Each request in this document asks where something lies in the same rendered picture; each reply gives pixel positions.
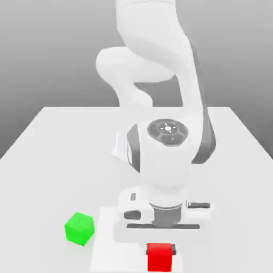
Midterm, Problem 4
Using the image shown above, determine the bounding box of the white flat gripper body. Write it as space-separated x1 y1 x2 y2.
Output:
113 221 214 244

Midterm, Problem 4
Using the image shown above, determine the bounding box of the small red cube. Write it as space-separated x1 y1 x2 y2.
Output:
146 243 173 273

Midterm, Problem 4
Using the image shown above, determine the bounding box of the small green cube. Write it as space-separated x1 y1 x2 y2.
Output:
64 212 95 247

